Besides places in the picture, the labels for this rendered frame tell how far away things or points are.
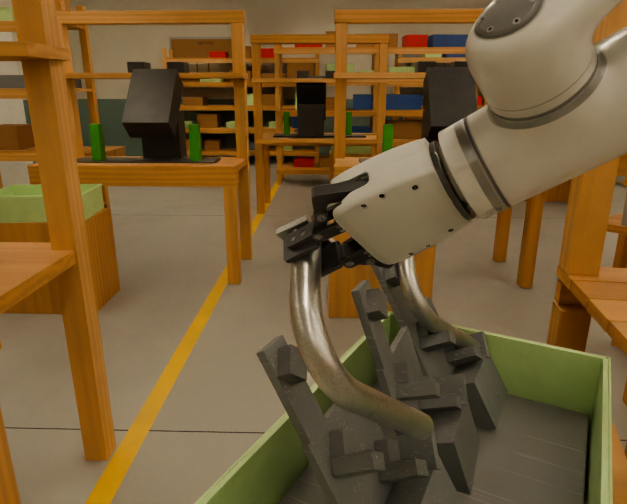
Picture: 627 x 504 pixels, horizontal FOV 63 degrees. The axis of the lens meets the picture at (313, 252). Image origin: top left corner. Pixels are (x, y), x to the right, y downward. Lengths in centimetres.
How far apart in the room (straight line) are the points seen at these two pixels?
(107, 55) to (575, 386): 1146
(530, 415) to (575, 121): 72
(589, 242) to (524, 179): 128
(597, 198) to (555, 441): 87
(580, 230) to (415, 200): 127
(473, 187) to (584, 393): 71
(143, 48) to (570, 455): 1126
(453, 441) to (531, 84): 55
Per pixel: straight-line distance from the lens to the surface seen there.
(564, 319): 177
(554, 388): 108
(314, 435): 62
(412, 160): 43
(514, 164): 42
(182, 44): 1147
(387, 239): 47
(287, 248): 50
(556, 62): 38
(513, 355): 106
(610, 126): 42
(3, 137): 598
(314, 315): 46
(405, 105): 807
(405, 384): 75
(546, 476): 92
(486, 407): 96
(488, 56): 37
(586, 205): 167
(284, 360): 59
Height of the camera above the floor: 141
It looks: 18 degrees down
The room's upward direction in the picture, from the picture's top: straight up
